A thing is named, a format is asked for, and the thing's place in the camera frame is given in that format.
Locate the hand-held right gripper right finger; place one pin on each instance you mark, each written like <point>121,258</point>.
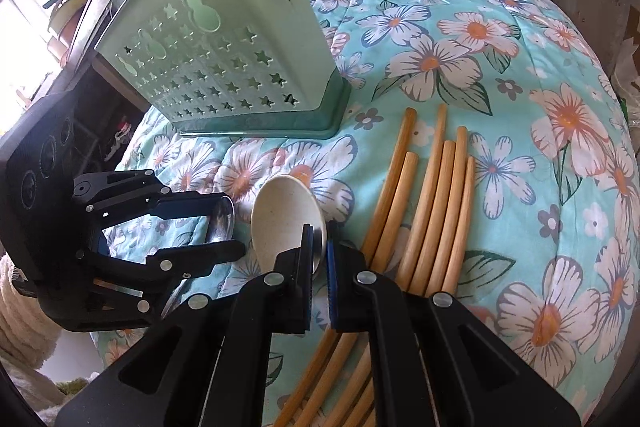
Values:
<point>336,292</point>

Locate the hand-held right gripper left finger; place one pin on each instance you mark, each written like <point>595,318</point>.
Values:
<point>300,287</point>

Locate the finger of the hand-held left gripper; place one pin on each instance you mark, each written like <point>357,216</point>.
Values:
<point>150,202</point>
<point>170,264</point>

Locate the white plastic spoon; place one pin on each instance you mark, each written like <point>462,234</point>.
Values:
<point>285,217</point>

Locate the bunch of wooden chopsticks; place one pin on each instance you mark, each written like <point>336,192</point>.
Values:
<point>435,217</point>

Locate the green plastic utensil basket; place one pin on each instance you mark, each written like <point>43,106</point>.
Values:
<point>225,32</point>

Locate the cream fluffy rug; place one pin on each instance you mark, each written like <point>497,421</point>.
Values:
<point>25,322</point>

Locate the floral turquoise blanket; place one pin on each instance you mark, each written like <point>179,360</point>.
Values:
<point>500,82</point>

